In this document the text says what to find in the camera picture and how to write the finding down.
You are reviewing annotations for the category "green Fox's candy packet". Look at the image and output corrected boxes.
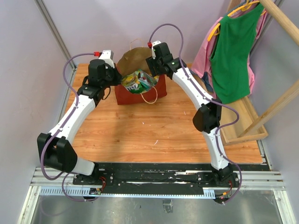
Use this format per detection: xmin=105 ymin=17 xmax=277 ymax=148
xmin=121 ymin=70 xmax=146 ymax=94

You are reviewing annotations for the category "yellow clothes hanger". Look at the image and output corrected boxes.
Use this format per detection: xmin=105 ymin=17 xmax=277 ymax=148
xmin=206 ymin=0 xmax=266 ymax=53

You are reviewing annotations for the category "wooden clothes rack frame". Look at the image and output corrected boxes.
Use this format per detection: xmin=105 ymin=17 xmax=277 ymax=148
xmin=193 ymin=0 xmax=299 ymax=147

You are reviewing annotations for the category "white cable duct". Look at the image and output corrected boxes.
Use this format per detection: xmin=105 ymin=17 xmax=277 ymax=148
xmin=39 ymin=186 xmax=215 ymax=199

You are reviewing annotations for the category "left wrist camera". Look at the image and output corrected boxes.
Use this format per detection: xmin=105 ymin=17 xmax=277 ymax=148
xmin=99 ymin=50 xmax=115 ymax=68

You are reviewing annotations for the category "aluminium corner post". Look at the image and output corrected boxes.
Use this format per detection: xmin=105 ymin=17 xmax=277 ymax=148
xmin=34 ymin=0 xmax=71 ymax=60

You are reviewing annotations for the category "red brown paper bag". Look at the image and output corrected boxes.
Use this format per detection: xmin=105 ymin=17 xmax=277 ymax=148
xmin=114 ymin=38 xmax=167 ymax=105

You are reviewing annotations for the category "blue grey shirt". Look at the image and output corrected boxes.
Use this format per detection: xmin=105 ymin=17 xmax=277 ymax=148
xmin=201 ymin=71 xmax=214 ymax=93

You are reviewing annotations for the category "green tank top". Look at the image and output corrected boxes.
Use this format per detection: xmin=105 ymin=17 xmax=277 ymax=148
xmin=209 ymin=3 xmax=264 ymax=105

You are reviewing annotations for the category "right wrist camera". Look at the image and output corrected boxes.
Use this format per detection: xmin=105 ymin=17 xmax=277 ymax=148
xmin=148 ymin=41 xmax=161 ymax=59

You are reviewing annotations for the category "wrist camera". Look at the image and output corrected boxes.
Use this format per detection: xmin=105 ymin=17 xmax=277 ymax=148
xmin=148 ymin=41 xmax=161 ymax=59
xmin=99 ymin=50 xmax=115 ymax=68

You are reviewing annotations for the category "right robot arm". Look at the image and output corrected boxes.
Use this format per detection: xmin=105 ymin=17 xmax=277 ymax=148
xmin=146 ymin=41 xmax=241 ymax=187

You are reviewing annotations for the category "teal candy packet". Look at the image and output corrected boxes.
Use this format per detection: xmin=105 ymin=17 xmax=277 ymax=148
xmin=137 ymin=72 xmax=159 ymax=92

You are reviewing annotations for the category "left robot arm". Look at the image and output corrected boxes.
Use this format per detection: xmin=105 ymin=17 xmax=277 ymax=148
xmin=37 ymin=57 xmax=121 ymax=185

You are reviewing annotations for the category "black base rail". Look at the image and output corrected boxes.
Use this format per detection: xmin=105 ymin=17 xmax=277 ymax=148
xmin=73 ymin=163 xmax=239 ymax=190

